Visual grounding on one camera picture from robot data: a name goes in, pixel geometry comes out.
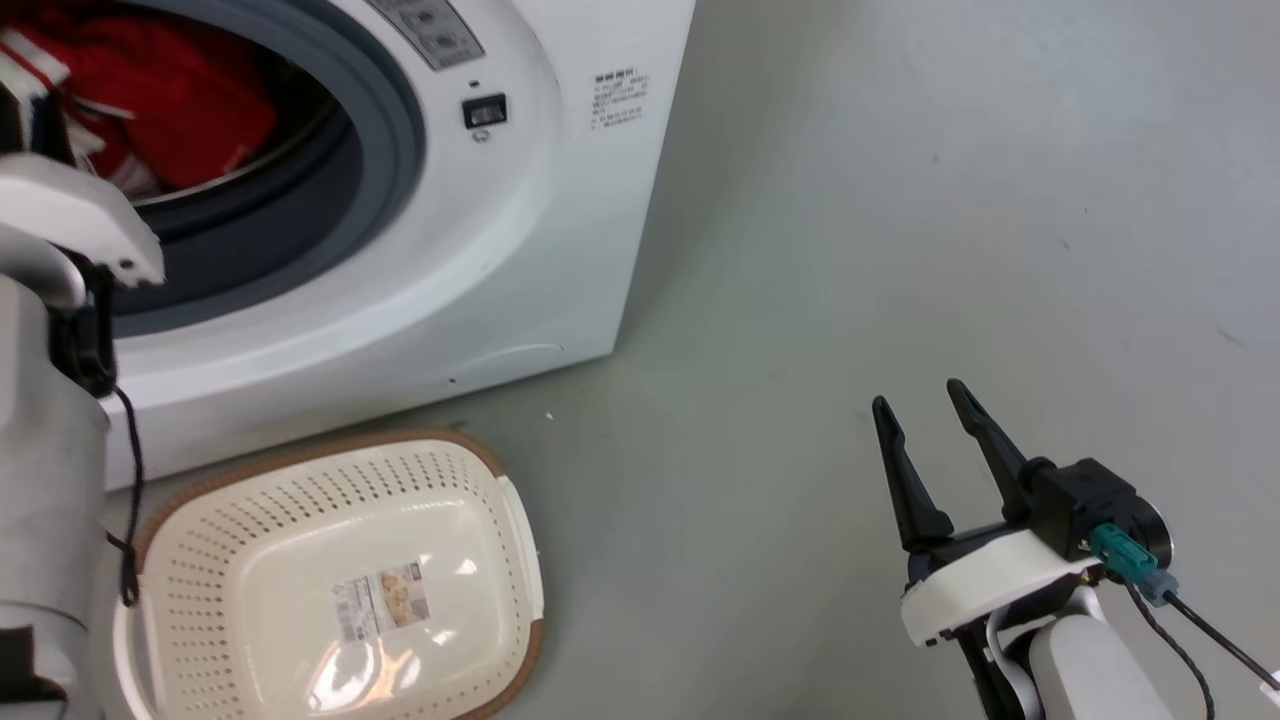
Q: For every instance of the red and white garment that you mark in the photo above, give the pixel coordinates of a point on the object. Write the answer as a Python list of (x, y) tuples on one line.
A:
[(180, 90)]

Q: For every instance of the printed text sticker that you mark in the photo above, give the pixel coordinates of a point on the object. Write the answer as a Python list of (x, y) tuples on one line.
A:
[(620, 100)]

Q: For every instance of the paper label sticker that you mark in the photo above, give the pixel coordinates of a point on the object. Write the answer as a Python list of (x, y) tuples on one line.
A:
[(382, 600)]

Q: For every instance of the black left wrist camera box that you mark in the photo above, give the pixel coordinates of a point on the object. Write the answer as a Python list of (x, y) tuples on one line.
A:
[(85, 340)]

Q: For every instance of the white front-load washing machine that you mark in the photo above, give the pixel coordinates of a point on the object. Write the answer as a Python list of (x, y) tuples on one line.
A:
[(560, 250)]

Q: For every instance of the cream perforated laundry basket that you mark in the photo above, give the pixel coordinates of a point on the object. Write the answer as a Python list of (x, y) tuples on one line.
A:
[(250, 560)]

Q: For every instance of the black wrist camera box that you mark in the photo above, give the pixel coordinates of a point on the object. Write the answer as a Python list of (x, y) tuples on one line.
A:
[(1090, 500), (85, 340)]

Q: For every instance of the grey control panel label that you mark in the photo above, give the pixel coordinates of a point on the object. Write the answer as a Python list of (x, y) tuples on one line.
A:
[(430, 30)]

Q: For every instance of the grey rubber door gasket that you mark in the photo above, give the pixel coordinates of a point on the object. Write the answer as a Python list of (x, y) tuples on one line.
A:
[(392, 150)]

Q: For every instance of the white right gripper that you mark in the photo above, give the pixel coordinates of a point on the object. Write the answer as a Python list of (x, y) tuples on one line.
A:
[(990, 580)]

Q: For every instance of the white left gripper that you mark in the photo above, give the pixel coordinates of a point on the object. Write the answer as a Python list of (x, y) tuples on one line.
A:
[(80, 215)]

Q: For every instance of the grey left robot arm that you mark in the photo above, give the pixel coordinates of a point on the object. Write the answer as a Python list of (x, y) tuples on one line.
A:
[(50, 480)]

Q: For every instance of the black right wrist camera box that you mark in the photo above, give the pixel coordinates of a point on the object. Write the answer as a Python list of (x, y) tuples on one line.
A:
[(1090, 500)]

